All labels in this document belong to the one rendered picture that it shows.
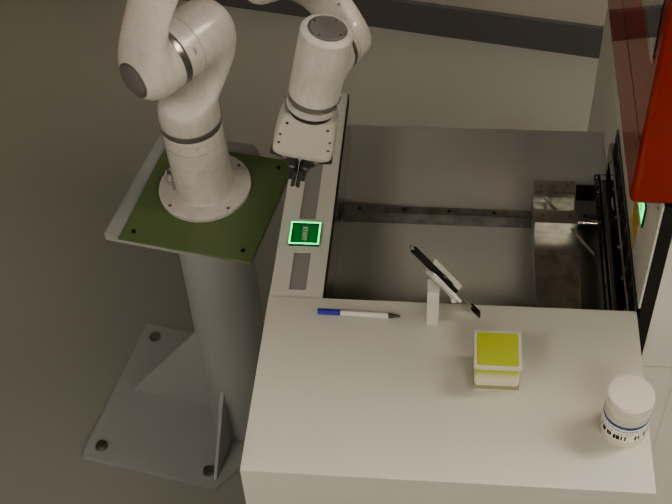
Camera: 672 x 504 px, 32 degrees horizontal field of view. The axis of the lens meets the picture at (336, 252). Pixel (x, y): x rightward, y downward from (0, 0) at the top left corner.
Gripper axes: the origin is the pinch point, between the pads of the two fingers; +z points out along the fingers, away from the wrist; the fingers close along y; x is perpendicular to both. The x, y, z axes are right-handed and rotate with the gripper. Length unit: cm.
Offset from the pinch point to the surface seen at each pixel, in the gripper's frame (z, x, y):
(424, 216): 22.0, -17.0, -26.8
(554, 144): 19, -42, -53
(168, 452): 116, -11, 17
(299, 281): 15.4, 10.8, -3.9
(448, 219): 21.6, -17.0, -31.5
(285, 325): 14.7, 21.5, -2.6
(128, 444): 118, -13, 27
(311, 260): 14.6, 6.1, -5.4
